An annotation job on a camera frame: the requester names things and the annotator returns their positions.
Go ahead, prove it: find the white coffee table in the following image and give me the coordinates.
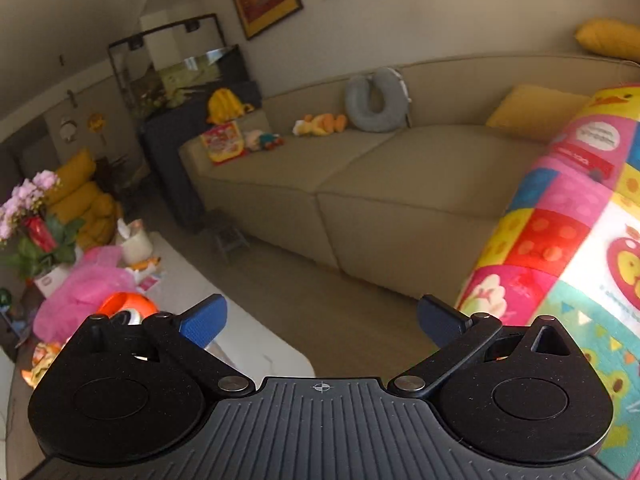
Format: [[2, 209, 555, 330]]
[[1, 232, 314, 479]]

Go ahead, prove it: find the pink fluffy cloth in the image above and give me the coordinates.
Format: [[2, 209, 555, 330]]
[[32, 245, 137, 344]]

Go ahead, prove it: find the colourful cartoon play mat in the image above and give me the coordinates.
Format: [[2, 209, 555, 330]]
[[456, 84, 640, 479]]

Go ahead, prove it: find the beige sofa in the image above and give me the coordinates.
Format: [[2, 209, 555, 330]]
[[180, 53, 639, 301]]

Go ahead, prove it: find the pink flower bouquet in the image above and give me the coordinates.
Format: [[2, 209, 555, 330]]
[[1, 170, 85, 281]]

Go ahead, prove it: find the grey neck pillow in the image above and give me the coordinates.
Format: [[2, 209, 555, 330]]
[[345, 67, 411, 133]]

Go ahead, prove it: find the yellow backpack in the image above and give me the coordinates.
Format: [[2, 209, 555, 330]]
[[206, 88, 255, 126]]

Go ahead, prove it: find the orange plush toy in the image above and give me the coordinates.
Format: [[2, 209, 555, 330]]
[[292, 113, 348, 136]]

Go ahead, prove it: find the yellow cushion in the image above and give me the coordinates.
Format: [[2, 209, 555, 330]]
[[574, 18, 640, 63], [485, 84, 590, 142]]

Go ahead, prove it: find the fish tank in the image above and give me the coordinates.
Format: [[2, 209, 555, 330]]
[[107, 13, 250, 122]]

